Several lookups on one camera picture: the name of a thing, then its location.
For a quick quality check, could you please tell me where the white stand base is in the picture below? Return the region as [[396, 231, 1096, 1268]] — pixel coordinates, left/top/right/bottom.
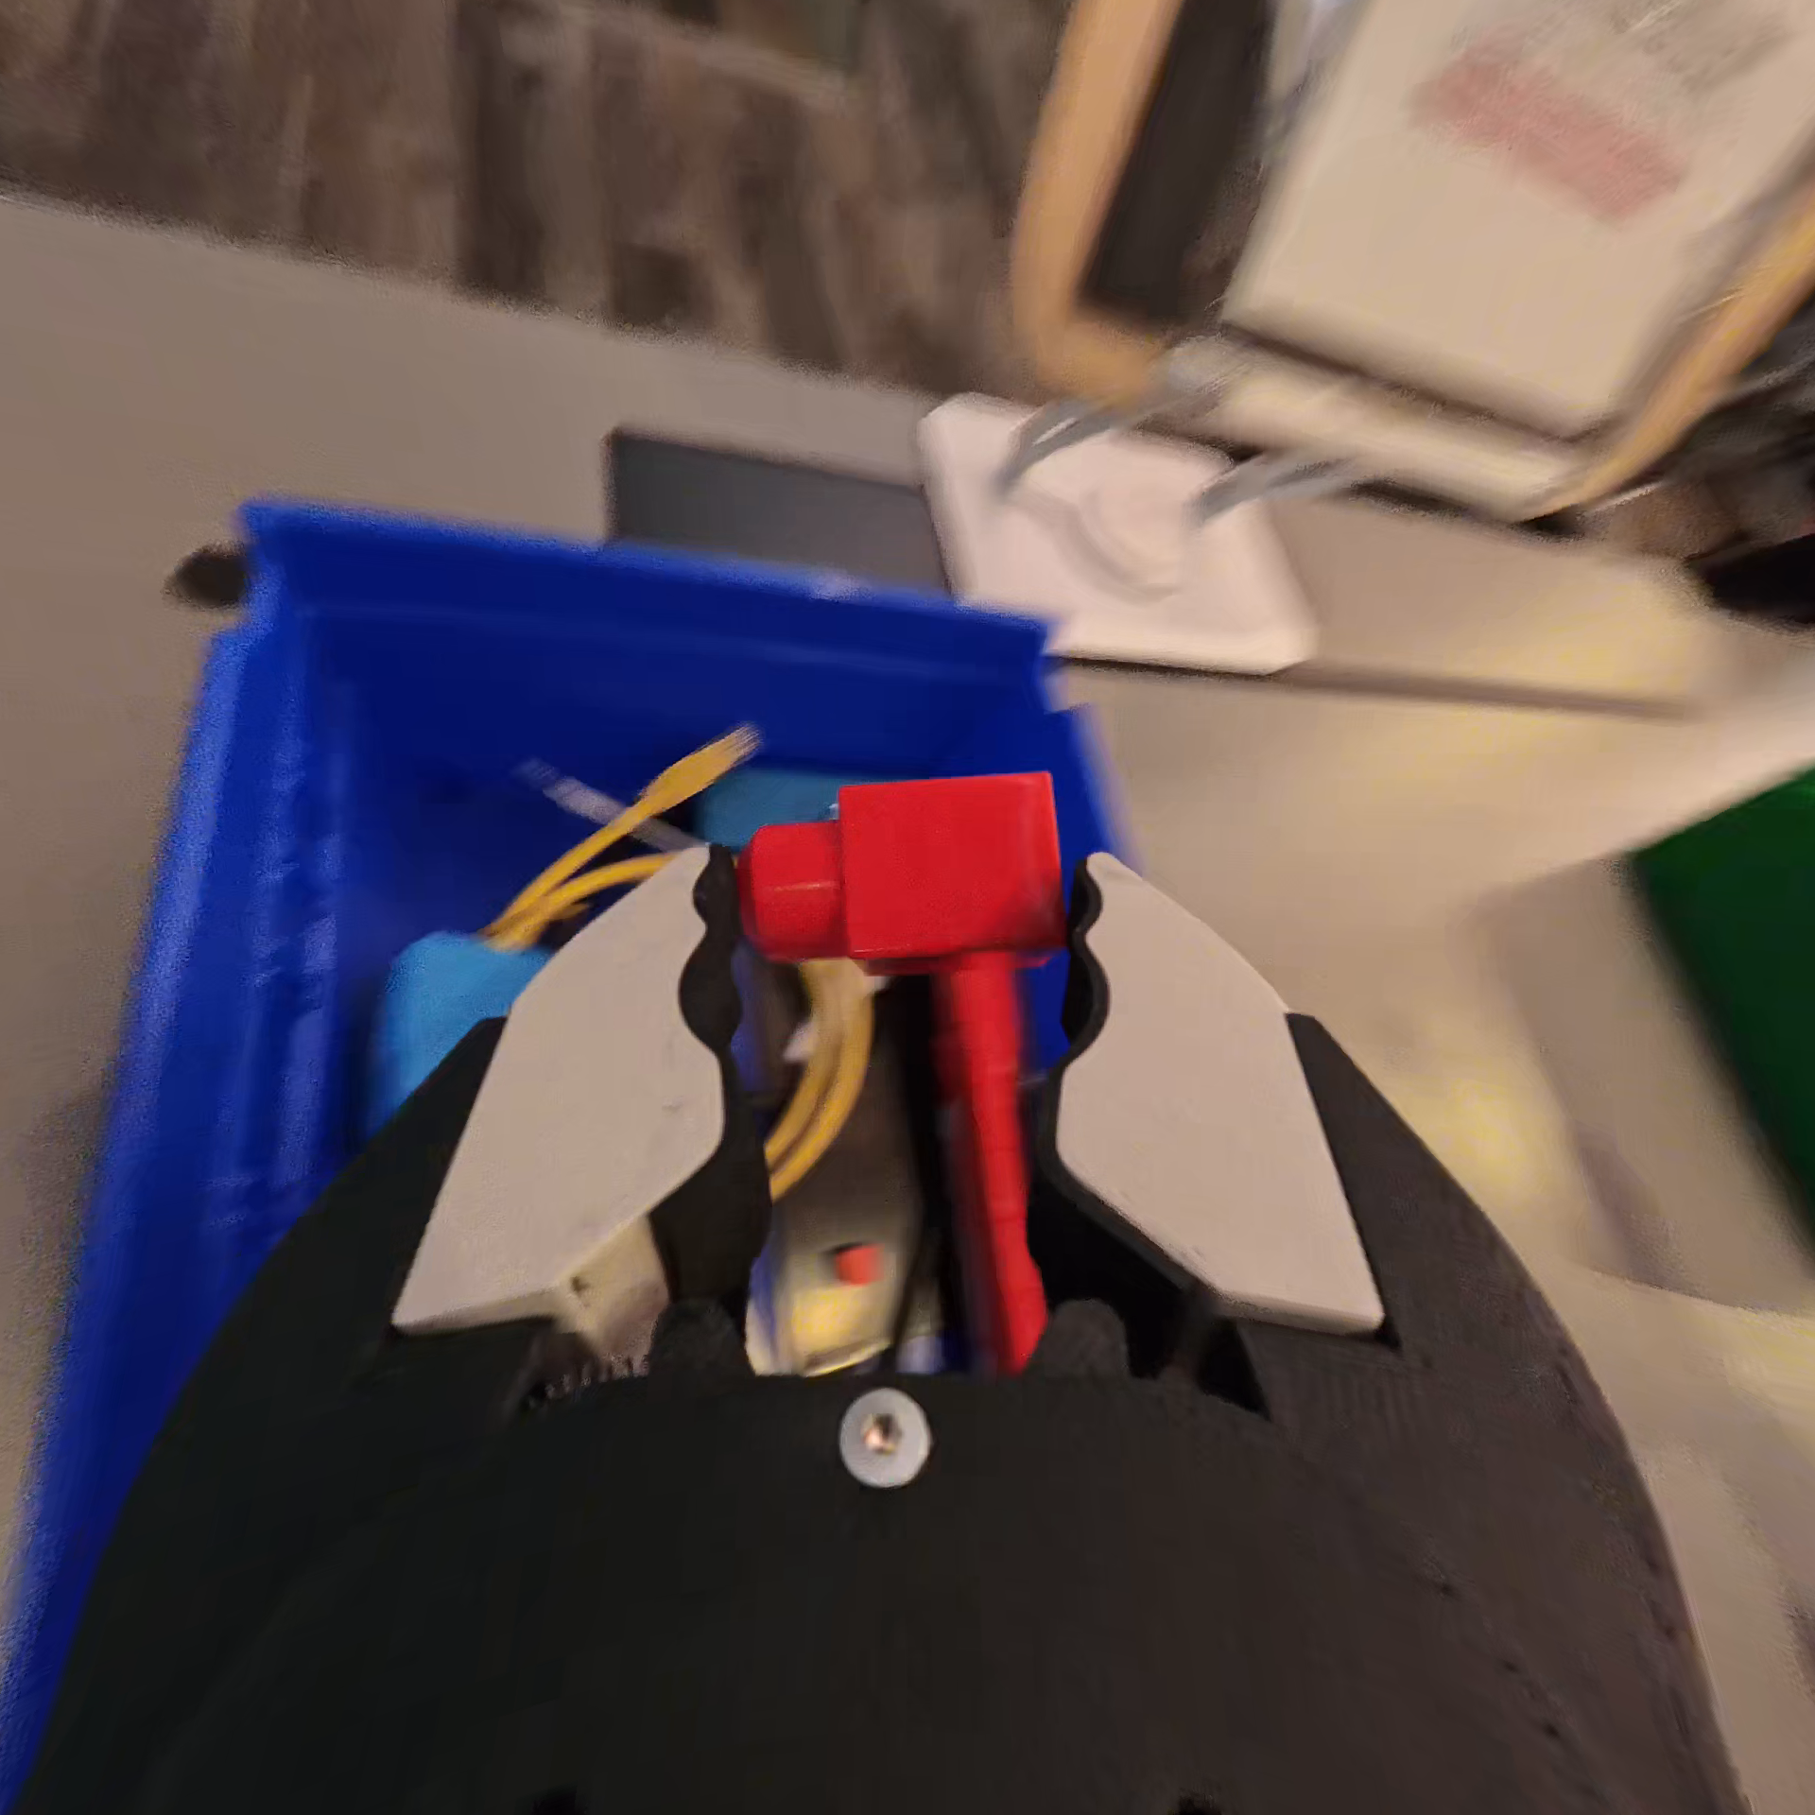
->
[[912, 391, 1320, 673]]

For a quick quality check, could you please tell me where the blue storage bin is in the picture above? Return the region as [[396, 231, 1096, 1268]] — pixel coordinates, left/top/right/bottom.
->
[[0, 496, 1136, 1774]]

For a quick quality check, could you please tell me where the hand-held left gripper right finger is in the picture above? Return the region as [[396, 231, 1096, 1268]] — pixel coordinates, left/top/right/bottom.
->
[[1040, 853, 1389, 1371]]

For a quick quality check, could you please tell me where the dark rectangular desk pad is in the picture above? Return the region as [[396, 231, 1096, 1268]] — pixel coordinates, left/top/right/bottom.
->
[[600, 428, 954, 595]]

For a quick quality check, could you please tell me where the green storage bin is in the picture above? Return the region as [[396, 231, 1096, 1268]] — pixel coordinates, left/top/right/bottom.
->
[[1629, 772, 1815, 1215]]

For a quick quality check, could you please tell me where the instruction sheet in clear holder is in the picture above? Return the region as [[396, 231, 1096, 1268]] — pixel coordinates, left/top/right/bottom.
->
[[1220, 0, 1815, 442]]

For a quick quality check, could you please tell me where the light blue foam block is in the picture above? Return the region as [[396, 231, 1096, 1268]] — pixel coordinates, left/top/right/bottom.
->
[[693, 765, 852, 853], [371, 927, 553, 1135]]

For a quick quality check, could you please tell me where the grey desk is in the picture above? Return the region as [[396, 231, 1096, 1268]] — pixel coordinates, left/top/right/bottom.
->
[[0, 193, 1815, 1815]]

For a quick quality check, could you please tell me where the red plastic connector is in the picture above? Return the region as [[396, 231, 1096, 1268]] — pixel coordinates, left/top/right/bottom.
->
[[735, 769, 1069, 1377]]

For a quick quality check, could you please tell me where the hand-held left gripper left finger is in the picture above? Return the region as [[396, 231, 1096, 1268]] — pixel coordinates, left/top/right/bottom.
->
[[389, 844, 778, 1377]]

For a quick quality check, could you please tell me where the yellow network cable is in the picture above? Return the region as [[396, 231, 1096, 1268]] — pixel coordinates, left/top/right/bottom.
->
[[482, 723, 880, 1208]]

